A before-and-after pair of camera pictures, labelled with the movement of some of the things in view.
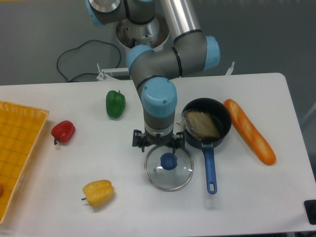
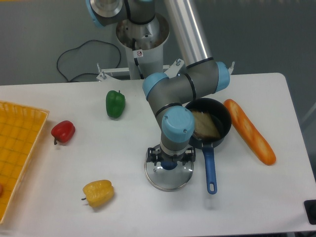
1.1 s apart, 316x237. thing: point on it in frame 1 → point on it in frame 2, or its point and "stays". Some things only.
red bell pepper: (63, 131) stays
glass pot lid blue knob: (169, 161) stays
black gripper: (142, 139) → (189, 155)
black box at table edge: (310, 207) stays
